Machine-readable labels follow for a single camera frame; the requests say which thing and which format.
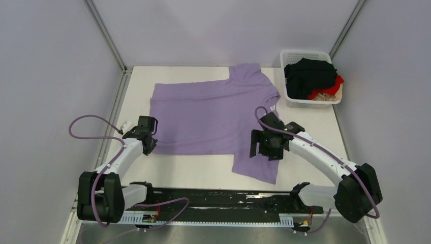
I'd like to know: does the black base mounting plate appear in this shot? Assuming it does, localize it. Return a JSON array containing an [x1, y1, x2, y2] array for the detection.
[[144, 188, 323, 222]]

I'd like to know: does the white plastic laundry basket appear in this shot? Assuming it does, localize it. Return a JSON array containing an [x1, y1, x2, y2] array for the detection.
[[280, 49, 341, 109]]

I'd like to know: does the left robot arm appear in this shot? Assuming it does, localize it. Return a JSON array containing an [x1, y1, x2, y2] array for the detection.
[[76, 115, 158, 227]]

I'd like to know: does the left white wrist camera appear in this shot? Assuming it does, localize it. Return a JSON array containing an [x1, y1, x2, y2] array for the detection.
[[120, 120, 134, 134]]

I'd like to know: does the black t shirt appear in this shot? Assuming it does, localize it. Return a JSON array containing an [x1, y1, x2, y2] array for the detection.
[[284, 58, 338, 100]]

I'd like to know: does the red t shirt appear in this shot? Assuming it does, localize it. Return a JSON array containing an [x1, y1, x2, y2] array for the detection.
[[307, 75, 345, 100]]

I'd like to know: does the beige t shirt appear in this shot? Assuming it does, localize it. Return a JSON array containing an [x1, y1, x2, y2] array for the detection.
[[313, 84, 343, 102]]

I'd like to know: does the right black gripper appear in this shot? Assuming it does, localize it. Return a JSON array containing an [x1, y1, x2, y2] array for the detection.
[[250, 129, 283, 161]]

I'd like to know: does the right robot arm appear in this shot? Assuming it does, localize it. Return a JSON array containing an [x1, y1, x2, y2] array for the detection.
[[250, 112, 383, 223]]

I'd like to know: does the purple t shirt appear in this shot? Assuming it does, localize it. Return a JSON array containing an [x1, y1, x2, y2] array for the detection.
[[150, 64, 280, 184]]

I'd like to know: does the white slotted cable duct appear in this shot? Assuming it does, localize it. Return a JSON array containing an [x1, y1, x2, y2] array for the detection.
[[118, 213, 294, 228]]

